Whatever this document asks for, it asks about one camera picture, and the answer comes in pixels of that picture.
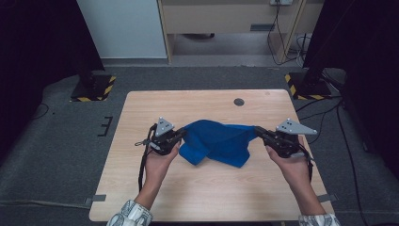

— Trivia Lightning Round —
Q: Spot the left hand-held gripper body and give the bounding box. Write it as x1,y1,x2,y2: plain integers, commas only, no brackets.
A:
147,116,184,157

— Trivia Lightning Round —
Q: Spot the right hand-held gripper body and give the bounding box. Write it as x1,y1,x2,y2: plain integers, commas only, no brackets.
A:
263,118,318,159

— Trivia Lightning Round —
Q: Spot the blue cloth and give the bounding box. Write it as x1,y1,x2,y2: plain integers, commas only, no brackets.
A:
178,119,259,169

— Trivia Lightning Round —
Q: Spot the person's right hand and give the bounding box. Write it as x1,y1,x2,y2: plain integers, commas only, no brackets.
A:
265,136,314,190

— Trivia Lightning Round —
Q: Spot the person's left hand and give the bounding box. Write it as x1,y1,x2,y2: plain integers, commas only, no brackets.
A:
144,141,182,190

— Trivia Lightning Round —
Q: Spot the black floor tape mark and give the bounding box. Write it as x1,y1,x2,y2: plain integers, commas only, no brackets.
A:
97,116,114,137

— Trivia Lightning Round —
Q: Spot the black yellow striped stand base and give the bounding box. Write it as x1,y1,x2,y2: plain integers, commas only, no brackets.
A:
284,71,333,102
70,73,117,103

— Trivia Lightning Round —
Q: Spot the grey tape piece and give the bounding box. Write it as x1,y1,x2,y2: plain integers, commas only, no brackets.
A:
84,194,107,207
316,193,339,203

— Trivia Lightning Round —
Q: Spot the grey rectangular desk label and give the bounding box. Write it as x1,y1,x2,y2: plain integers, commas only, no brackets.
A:
249,23,276,32

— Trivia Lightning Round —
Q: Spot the white cabinet panel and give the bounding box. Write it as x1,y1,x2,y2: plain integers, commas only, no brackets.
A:
76,0,168,59

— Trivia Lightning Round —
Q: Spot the black curtain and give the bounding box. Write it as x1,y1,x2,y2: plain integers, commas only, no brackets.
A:
302,0,399,182
0,0,106,161

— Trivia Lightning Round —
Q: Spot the beige wooden desk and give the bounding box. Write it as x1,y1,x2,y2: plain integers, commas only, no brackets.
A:
156,0,326,65

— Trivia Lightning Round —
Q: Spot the white power strip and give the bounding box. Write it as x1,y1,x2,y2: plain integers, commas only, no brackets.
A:
269,0,295,7

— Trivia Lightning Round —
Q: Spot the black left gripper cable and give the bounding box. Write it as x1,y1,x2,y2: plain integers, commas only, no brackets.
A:
135,122,158,192

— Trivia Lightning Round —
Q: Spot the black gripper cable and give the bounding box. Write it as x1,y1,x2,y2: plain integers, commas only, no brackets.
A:
135,122,158,192
300,143,315,184

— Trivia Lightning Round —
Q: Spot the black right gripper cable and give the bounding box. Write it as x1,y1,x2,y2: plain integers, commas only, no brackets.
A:
300,143,315,184

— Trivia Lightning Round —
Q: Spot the long black floor cable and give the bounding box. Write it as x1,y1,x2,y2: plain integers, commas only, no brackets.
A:
336,105,363,226

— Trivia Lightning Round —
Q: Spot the black hanging power cable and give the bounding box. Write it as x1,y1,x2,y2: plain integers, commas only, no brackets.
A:
266,3,302,67

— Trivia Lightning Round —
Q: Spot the cable bundle behind desk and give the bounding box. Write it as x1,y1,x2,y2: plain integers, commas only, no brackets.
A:
288,32,312,69

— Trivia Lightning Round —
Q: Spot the thin black floor cable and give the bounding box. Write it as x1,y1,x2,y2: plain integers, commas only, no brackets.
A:
32,103,50,121

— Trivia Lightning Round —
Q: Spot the grey floor cable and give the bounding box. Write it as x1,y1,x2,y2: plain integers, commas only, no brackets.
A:
0,200,92,210

